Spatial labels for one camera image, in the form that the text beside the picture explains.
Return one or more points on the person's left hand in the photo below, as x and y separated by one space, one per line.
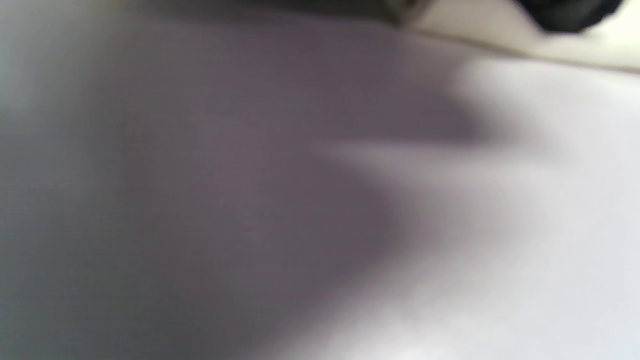
570 12

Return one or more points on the flower print cream canvas bag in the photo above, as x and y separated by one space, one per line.
480 25

